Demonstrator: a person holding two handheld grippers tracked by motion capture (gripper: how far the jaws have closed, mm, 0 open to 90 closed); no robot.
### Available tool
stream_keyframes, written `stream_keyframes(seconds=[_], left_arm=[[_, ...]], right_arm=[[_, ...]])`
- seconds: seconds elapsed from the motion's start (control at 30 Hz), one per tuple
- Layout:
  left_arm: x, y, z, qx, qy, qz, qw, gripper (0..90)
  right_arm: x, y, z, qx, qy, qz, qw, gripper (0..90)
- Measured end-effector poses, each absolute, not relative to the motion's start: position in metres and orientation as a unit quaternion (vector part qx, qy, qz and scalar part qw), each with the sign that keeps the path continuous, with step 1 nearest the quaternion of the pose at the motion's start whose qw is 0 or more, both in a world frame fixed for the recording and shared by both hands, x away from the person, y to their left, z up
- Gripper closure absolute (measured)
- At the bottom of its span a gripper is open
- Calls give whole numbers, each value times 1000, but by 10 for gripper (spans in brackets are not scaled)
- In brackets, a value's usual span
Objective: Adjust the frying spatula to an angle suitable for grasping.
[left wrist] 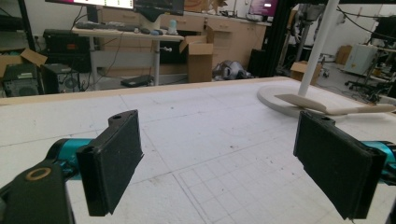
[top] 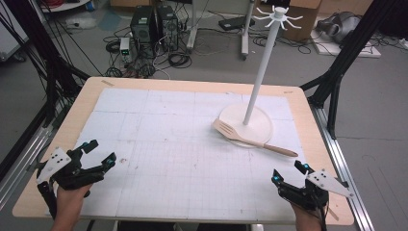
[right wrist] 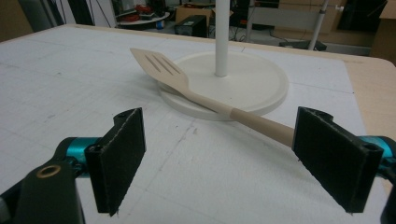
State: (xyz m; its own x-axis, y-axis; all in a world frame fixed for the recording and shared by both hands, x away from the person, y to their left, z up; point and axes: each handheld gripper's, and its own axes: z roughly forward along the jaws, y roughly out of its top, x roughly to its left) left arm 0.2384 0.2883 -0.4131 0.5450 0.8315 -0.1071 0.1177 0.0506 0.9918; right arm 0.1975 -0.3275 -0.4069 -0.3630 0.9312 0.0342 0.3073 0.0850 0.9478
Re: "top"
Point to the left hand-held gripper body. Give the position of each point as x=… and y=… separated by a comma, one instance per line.
x=75, y=175

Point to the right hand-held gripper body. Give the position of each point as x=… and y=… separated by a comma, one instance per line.
x=308, y=194

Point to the wooden slotted spatula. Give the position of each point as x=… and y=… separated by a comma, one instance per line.
x=225, y=129

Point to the white utensil stand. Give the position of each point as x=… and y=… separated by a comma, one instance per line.
x=263, y=64

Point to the person's right hand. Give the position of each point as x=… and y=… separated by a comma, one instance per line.
x=306, y=216

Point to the person's left hand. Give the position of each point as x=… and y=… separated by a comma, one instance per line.
x=70, y=202

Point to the white grid mat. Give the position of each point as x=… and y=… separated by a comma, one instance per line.
x=166, y=160

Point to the grey bench power supply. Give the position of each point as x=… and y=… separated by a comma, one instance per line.
x=125, y=48

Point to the white flat board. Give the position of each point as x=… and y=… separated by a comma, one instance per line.
x=346, y=49

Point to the black computer tower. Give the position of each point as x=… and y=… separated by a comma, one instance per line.
x=142, y=24
x=167, y=27

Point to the white round table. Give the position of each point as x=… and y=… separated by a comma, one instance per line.
x=64, y=5

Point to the grey rounded machine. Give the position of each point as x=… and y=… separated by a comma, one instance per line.
x=340, y=27

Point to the white metal stand leg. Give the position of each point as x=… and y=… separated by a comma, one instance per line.
x=192, y=29
x=246, y=32

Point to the brown cardboard box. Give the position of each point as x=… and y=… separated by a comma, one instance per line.
x=303, y=19

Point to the black flat device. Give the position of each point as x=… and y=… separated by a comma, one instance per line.
x=235, y=22

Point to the aluminium rail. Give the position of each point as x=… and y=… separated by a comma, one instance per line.
x=22, y=160
x=343, y=173

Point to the black metal frame post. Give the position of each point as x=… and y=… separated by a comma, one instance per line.
x=48, y=64
x=346, y=48

